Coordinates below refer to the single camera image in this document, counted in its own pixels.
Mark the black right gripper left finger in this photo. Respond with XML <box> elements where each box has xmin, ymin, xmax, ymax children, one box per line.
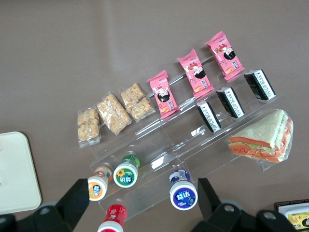
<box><xmin>31</xmin><ymin>178</ymin><xmax>98</xmax><ymax>232</ymax></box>

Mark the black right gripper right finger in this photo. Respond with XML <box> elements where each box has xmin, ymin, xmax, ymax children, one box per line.
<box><xmin>193</xmin><ymin>177</ymin><xmax>297</xmax><ymax>232</ymax></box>

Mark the green gum bottle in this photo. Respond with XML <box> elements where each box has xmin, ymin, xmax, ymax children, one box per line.
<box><xmin>112</xmin><ymin>154</ymin><xmax>142</xmax><ymax>188</ymax></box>

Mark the blue gum bottle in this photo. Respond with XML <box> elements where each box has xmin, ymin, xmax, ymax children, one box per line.
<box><xmin>168</xmin><ymin>169</ymin><xmax>198</xmax><ymax>210</ymax></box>

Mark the orange gum bottle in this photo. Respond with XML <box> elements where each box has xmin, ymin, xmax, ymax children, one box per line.
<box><xmin>87</xmin><ymin>165</ymin><xmax>113</xmax><ymax>202</ymax></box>

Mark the red gum bottle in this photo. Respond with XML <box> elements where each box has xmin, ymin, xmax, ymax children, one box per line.
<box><xmin>97</xmin><ymin>204</ymin><xmax>128</xmax><ymax>232</ymax></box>

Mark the cream plastic tray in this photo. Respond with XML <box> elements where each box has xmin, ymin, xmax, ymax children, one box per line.
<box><xmin>0</xmin><ymin>131</ymin><xmax>42</xmax><ymax>215</ymax></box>

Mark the white rectangular snack tray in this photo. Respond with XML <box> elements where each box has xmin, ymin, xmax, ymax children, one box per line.
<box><xmin>274</xmin><ymin>198</ymin><xmax>309</xmax><ymax>232</ymax></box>

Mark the clear acrylic tiered stand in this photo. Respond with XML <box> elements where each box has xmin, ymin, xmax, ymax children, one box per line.
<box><xmin>88</xmin><ymin>58</ymin><xmax>285</xmax><ymax>223</ymax></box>

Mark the rice crispy bar packet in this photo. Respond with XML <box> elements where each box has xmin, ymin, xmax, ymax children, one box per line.
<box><xmin>96</xmin><ymin>91</ymin><xmax>133</xmax><ymax>136</ymax></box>
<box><xmin>77</xmin><ymin>108</ymin><xmax>102</xmax><ymax>148</ymax></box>
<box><xmin>120</xmin><ymin>83</ymin><xmax>156</xmax><ymax>122</ymax></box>

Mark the wrapped triangle sandwich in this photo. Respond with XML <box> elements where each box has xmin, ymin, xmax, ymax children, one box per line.
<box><xmin>226</xmin><ymin>108</ymin><xmax>295</xmax><ymax>171</ymax></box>

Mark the black wrapped rice ball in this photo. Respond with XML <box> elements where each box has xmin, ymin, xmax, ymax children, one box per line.
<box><xmin>196</xmin><ymin>100</ymin><xmax>222</xmax><ymax>133</ymax></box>
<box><xmin>243</xmin><ymin>69</ymin><xmax>276</xmax><ymax>101</ymax></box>
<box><xmin>215</xmin><ymin>87</ymin><xmax>246</xmax><ymax>119</ymax></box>

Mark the yellow snack packet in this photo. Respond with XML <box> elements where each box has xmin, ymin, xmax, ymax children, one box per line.
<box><xmin>287</xmin><ymin>212</ymin><xmax>309</xmax><ymax>232</ymax></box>

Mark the pink snack packet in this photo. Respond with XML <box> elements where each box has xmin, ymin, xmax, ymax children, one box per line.
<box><xmin>147</xmin><ymin>70</ymin><xmax>181</xmax><ymax>119</ymax></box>
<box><xmin>204</xmin><ymin>30</ymin><xmax>244</xmax><ymax>82</ymax></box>
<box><xmin>176</xmin><ymin>48</ymin><xmax>215</xmax><ymax>99</ymax></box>

